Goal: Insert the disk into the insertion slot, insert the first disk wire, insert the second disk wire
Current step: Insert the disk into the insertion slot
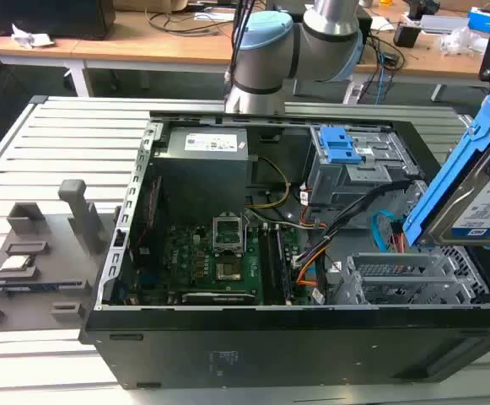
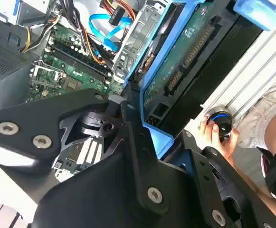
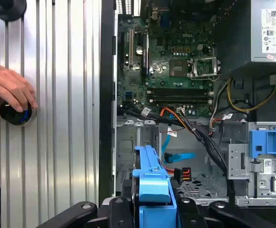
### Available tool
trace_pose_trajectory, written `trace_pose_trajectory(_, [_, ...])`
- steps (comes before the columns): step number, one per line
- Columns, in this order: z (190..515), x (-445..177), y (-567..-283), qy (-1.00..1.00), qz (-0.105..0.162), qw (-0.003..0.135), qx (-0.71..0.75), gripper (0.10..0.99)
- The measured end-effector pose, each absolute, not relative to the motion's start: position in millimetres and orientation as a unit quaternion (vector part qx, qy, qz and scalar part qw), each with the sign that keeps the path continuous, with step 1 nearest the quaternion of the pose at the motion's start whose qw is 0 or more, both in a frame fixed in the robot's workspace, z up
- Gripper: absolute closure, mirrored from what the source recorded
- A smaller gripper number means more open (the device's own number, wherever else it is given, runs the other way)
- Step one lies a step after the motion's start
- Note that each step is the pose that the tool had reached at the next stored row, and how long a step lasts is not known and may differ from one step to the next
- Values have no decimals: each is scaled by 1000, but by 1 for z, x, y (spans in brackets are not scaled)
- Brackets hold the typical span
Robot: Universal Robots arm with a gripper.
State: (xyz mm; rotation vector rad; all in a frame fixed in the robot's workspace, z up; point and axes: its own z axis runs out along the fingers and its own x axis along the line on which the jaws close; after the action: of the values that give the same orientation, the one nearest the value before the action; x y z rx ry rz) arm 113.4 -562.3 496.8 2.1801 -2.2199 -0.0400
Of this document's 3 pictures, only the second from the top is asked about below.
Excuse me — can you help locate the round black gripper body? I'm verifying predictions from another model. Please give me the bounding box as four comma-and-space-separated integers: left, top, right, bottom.
32, 151, 200, 228

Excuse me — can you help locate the hard disk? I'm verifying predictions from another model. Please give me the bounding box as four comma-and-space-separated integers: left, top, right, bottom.
123, 0, 271, 160

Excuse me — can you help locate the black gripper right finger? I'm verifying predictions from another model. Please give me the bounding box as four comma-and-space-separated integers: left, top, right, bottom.
180, 129, 276, 228

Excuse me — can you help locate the round black tool blue ring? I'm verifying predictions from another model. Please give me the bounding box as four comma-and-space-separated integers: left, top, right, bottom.
205, 106, 234, 143

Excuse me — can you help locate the person's hand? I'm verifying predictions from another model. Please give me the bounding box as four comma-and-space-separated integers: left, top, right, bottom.
198, 119, 240, 160

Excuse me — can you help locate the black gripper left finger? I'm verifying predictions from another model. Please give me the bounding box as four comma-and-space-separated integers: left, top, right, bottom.
0, 88, 171, 218

